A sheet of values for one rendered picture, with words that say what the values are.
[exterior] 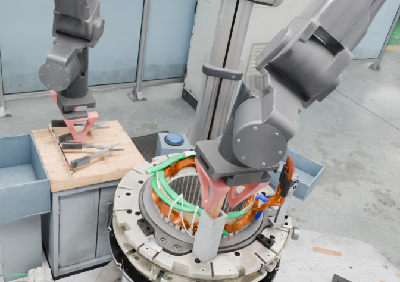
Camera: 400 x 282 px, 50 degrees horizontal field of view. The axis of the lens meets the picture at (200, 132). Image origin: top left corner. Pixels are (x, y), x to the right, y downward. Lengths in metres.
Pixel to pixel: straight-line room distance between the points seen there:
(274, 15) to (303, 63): 2.66
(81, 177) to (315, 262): 0.67
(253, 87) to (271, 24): 2.66
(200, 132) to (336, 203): 1.73
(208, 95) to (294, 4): 2.13
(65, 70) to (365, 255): 0.95
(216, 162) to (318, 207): 2.22
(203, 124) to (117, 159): 0.37
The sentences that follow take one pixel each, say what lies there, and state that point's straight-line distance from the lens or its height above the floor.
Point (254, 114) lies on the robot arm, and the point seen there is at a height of 1.41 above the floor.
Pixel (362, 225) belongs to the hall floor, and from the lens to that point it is 2.77.
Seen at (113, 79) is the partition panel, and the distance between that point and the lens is 3.29.
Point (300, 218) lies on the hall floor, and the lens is 2.61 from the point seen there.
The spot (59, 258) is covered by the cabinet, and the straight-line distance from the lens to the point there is 1.02.
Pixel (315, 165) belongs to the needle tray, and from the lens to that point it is 1.07.
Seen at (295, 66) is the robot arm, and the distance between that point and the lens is 0.48.
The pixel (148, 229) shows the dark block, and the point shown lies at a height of 1.10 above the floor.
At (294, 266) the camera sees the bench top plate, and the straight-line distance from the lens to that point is 1.20.
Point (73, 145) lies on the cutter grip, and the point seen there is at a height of 1.09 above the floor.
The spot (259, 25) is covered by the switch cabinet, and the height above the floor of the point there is 0.76.
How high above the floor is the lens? 1.61
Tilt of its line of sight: 31 degrees down
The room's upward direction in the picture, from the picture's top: 11 degrees clockwise
